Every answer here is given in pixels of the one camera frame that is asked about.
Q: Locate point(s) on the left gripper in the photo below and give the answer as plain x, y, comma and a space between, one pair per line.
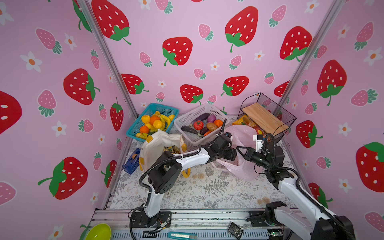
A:
231, 154

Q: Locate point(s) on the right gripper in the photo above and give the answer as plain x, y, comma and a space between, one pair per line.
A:
249, 153

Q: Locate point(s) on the black yellow snack bag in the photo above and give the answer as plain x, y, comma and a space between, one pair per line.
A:
172, 149

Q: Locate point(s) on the white canvas tote bag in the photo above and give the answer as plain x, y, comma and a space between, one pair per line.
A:
153, 148

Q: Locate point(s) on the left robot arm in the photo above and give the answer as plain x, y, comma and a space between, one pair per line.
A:
162, 175

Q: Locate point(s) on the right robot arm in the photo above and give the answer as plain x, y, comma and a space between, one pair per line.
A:
318, 223

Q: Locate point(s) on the brown potato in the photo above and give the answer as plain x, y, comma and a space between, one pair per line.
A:
211, 126

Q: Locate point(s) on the orange pumpkin toy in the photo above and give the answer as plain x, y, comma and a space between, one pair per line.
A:
218, 123

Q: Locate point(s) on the white plastic basket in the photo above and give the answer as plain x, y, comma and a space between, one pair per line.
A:
186, 120

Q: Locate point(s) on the small purple onion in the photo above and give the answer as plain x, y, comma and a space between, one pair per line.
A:
211, 118

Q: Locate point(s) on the red tomato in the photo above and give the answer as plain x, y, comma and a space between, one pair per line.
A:
199, 125

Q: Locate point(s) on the long purple eggplant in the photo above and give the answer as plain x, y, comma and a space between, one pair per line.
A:
201, 117

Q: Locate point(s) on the yellow banana bunch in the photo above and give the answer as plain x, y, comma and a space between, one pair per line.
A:
166, 121

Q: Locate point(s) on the teal plastic basket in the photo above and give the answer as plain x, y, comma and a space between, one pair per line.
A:
134, 130

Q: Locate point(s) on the orange fruit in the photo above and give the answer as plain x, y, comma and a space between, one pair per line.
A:
154, 118

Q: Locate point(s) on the small tangerine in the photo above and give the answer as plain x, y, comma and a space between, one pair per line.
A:
144, 130

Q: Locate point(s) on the black electronic module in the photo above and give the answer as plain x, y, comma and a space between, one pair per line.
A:
235, 231

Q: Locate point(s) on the blue tape dispenser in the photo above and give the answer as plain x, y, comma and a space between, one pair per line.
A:
132, 162

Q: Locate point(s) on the green plastic bowl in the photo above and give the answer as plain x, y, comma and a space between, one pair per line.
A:
100, 232

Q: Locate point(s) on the black wire mesh shelf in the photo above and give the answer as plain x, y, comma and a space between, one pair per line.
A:
267, 115

